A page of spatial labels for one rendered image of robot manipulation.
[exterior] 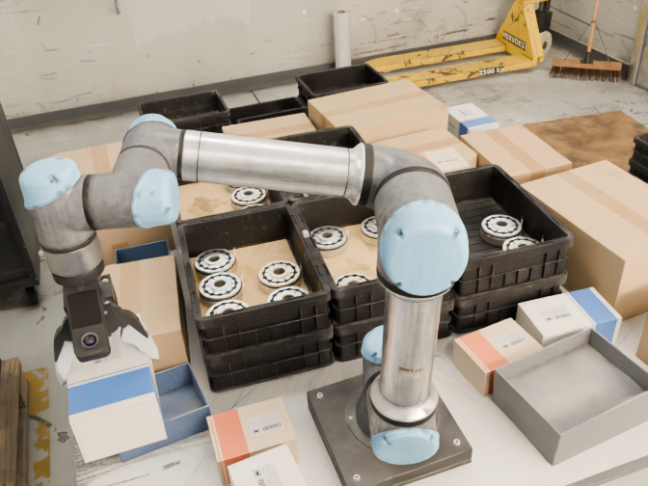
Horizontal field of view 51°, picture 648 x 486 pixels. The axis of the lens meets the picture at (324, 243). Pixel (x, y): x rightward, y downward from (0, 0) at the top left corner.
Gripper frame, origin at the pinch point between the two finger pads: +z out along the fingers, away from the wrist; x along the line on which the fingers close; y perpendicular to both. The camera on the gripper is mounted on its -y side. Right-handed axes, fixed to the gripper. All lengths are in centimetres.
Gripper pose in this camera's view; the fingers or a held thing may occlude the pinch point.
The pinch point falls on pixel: (111, 375)
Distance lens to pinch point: 112.1
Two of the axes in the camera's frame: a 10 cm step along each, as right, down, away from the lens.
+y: -3.3, -5.2, 7.9
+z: 0.6, 8.2, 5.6
